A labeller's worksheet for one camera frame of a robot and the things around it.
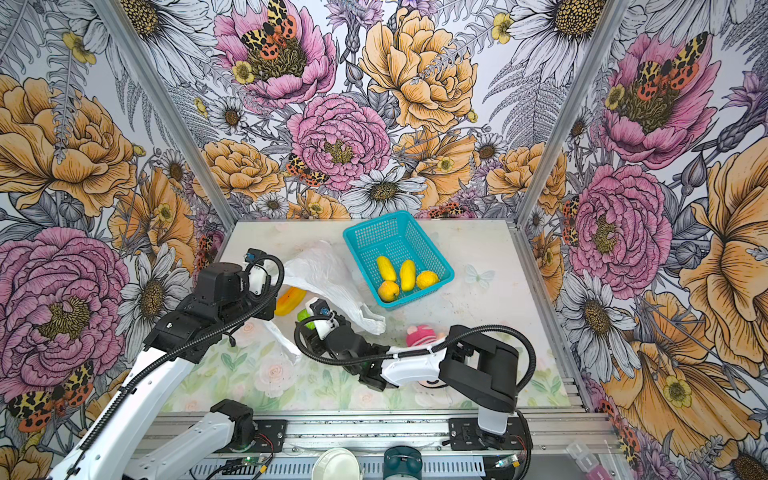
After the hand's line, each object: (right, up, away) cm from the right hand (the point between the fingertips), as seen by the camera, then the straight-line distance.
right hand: (308, 324), depth 78 cm
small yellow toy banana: (+19, +13, +25) cm, 34 cm away
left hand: (-7, +7, -4) cm, 11 cm away
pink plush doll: (+29, -5, +8) cm, 31 cm away
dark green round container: (+24, -26, -14) cm, 38 cm away
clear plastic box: (+66, -29, -8) cm, 73 cm away
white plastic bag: (+1, +13, +5) cm, 14 cm away
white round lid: (+8, -31, -6) cm, 33 cm away
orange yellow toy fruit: (+20, +6, +17) cm, 27 cm away
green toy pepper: (0, +3, -4) cm, 5 cm away
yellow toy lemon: (+33, +9, +20) cm, 39 cm away
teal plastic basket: (+24, +16, +34) cm, 45 cm away
